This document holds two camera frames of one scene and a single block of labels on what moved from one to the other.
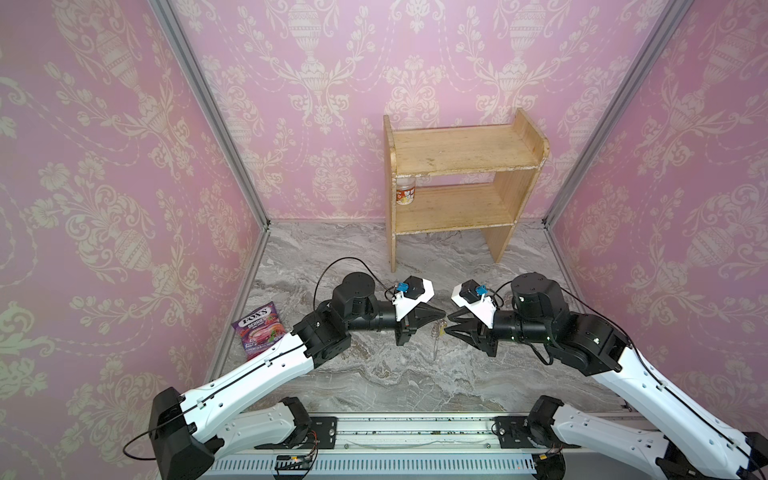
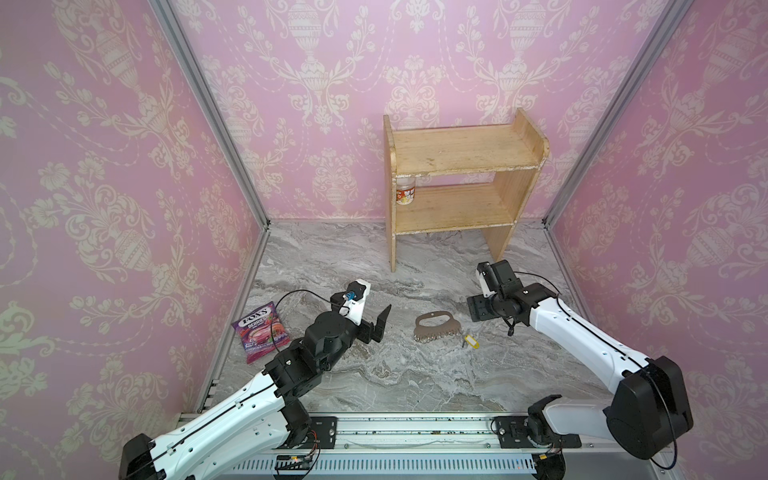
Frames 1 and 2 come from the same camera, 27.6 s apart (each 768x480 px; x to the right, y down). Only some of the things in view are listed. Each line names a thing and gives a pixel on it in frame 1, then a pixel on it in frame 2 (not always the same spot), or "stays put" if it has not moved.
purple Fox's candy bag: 258,329 stays put
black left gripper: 409,323 to 368,333
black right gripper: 488,334 to 482,307
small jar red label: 405,189 stays put
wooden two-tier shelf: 514,153 stays put
